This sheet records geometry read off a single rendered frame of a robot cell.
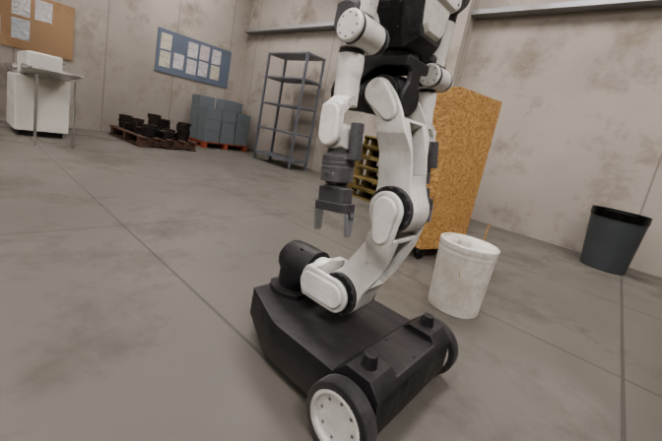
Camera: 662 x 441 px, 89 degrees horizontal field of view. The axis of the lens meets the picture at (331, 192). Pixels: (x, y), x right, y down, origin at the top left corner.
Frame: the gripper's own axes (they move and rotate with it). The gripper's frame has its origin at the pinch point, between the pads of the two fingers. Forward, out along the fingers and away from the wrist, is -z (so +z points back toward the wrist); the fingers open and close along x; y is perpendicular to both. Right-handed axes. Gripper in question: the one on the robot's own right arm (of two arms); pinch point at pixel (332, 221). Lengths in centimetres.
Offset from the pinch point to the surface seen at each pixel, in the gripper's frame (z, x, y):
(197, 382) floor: -53, -30, -20
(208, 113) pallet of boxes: 96, -580, 265
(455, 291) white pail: -43, -1, 101
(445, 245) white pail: -20, -9, 101
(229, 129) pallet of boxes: 72, -585, 316
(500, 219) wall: -33, -61, 404
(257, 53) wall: 255, -612, 391
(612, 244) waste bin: -33, 52, 340
